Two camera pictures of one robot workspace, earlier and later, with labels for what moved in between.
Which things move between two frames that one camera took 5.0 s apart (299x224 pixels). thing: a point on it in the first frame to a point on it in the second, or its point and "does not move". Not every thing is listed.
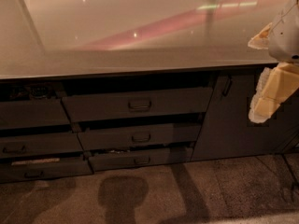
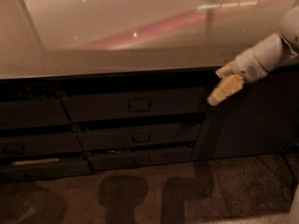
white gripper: [287, 36] to [248, 67]
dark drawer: [110, 161] does not move
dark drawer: [24, 173] does not move
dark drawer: [32, 112] does not move
